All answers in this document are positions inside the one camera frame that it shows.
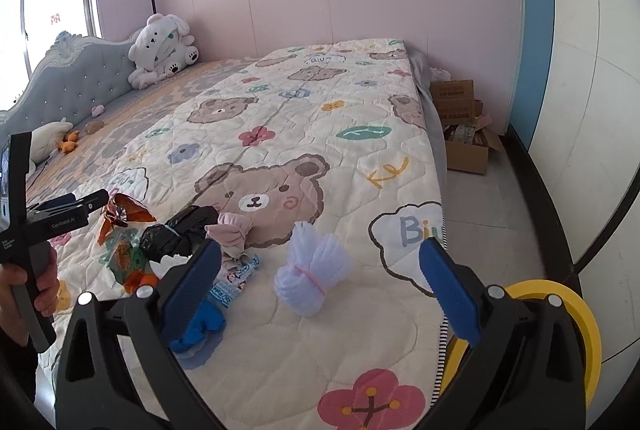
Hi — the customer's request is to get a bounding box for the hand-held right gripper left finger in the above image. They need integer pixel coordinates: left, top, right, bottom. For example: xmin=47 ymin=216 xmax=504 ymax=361
xmin=54 ymin=240 xmax=236 ymax=430

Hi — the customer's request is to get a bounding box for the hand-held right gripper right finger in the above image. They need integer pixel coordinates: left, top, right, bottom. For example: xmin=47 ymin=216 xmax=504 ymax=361
xmin=415 ymin=240 xmax=588 ymax=430

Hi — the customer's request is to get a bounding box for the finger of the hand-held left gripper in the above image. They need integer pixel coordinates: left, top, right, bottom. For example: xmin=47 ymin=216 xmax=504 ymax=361
xmin=31 ymin=194 xmax=76 ymax=213
xmin=47 ymin=190 xmax=110 ymax=223

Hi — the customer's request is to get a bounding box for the blue white candy wrapper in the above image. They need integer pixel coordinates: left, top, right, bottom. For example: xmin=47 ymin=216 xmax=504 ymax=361
xmin=235 ymin=252 xmax=263 ymax=281
xmin=210 ymin=277 xmax=246 ymax=311

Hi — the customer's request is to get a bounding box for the orange foil snack wrapper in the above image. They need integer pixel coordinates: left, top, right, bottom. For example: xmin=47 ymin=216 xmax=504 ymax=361
xmin=96 ymin=192 xmax=153 ymax=245

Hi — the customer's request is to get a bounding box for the white foam fruit net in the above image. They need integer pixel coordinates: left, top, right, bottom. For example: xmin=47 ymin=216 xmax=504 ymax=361
xmin=273 ymin=221 xmax=357 ymax=317

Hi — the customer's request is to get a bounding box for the yellow rimmed bin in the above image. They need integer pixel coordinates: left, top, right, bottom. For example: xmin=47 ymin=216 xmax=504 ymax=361
xmin=442 ymin=280 xmax=603 ymax=416

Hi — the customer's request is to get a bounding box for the person's left forearm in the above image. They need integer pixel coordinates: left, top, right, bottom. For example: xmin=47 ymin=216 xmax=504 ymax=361
xmin=0 ymin=320 xmax=41 ymax=411

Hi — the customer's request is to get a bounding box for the person's left hand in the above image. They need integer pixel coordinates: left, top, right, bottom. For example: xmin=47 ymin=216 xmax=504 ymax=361
xmin=0 ymin=255 xmax=60 ymax=336

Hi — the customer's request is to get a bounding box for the black plastic bag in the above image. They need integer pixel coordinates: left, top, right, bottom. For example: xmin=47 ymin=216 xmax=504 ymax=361
xmin=139 ymin=205 xmax=221 ymax=263

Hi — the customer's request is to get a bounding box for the white plush pillow toy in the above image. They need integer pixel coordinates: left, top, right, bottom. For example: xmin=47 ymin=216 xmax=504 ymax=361
xmin=27 ymin=120 xmax=75 ymax=163

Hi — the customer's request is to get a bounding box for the green orange snack packet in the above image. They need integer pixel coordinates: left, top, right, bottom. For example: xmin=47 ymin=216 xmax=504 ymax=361
xmin=107 ymin=230 xmax=151 ymax=285

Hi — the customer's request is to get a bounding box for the pink sock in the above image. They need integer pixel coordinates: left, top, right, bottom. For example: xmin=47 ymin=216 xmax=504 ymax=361
xmin=204 ymin=212 xmax=255 ymax=261

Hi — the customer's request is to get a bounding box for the grey orange patterned bed sheet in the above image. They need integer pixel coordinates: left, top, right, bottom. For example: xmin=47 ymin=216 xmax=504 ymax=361
xmin=25 ymin=57 xmax=261 ymax=205

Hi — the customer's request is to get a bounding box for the blue tufted headboard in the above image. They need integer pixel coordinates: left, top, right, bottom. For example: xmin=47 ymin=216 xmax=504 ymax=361
xmin=0 ymin=32 xmax=138 ymax=131

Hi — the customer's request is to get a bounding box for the open cardboard box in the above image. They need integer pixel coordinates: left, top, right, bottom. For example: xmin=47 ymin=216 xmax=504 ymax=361
xmin=442 ymin=115 xmax=506 ymax=175

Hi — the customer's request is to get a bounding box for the grey mattress cover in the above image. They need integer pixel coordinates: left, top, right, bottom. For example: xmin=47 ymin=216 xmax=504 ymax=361
xmin=410 ymin=52 xmax=448 ymax=191

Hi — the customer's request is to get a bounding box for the white plush dog toy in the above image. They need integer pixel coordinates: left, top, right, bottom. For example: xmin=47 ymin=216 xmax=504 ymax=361
xmin=127 ymin=13 xmax=201 ymax=89

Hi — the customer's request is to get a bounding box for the bear print quilted blanket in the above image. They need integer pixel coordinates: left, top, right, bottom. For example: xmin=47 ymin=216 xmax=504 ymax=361
xmin=25 ymin=38 xmax=446 ymax=430

